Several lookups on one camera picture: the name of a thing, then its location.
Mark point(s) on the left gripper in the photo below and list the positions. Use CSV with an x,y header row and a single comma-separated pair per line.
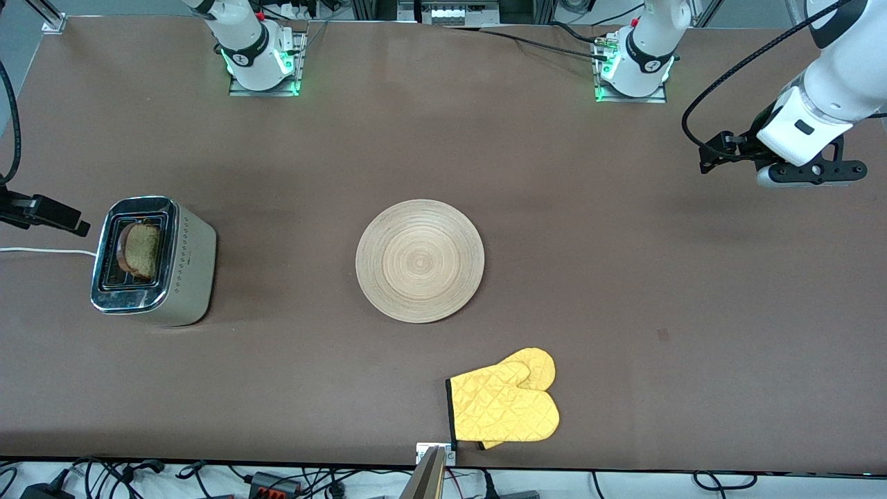
x,y
750,143

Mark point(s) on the brown bread slice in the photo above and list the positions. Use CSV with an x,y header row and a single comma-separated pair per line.
x,y
142,251

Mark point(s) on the round wooden plate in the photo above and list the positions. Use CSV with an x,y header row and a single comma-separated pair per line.
x,y
419,261

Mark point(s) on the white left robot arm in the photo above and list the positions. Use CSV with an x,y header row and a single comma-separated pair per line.
x,y
845,76

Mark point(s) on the chrome two-slot toaster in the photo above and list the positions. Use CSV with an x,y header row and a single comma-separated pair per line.
x,y
194,277

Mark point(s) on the black power adapter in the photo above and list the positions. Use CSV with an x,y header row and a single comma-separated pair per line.
x,y
45,492

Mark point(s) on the white power strip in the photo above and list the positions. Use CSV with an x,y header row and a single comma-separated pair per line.
x,y
454,14

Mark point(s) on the yellow quilted oven mitt black cuff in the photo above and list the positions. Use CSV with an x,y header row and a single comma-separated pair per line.
x,y
506,409

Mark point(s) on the black orange connector block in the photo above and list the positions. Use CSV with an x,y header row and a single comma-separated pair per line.
x,y
274,484

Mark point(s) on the metal table corner bracket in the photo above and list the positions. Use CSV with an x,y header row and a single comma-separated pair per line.
x,y
54,25

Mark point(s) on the small metal bracket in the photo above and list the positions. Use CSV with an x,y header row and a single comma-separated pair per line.
x,y
420,452

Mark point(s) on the metal camera post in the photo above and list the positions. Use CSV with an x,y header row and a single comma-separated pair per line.
x,y
424,482

